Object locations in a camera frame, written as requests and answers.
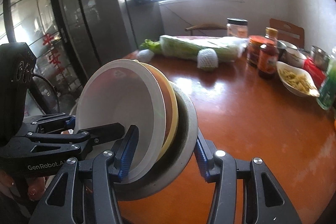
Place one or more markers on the red box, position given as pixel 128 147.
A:
pixel 313 71

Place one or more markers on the small foam-netted fruit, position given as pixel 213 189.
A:
pixel 145 55

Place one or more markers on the large foam-netted fruit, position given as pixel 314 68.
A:
pixel 207 58

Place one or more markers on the leafy green vegetable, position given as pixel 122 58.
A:
pixel 151 45

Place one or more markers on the wooden chair with cutout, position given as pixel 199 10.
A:
pixel 287 29

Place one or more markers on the steel cup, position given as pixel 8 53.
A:
pixel 319 56

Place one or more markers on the dark refrigerator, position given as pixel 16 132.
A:
pixel 86 16

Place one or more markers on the black-lidded clear jar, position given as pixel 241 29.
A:
pixel 237 28

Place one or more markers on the orange-capped sauce bottle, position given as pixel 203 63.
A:
pixel 271 33

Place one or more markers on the red paper decoration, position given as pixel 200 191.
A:
pixel 53 56

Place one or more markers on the small steel bowl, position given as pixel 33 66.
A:
pixel 284 47

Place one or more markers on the white ceramic bowl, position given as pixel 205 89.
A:
pixel 295 57

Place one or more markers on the glass sliding door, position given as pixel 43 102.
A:
pixel 31 16

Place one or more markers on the red-lidded chili sauce jar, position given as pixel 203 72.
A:
pixel 254 52

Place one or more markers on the red instant noodle bowl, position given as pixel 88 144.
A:
pixel 118 98

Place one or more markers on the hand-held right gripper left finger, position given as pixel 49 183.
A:
pixel 127 155

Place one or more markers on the white dish with food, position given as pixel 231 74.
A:
pixel 296 79

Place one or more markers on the red-labelled sauce bottle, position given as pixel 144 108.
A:
pixel 267 64

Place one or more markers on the yellow bowl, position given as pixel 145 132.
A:
pixel 172 119

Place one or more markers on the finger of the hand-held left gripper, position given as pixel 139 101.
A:
pixel 105 132
pixel 47 120

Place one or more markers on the large steel bowl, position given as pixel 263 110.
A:
pixel 187 119

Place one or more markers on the wrapped napa cabbage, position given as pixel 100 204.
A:
pixel 183 48

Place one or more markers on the green dish soap bottle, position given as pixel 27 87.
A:
pixel 328 90

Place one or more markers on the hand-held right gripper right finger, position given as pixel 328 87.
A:
pixel 202 158

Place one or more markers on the person's left hand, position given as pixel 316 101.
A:
pixel 34 188

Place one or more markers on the curved-back wooden chair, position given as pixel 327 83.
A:
pixel 207 27

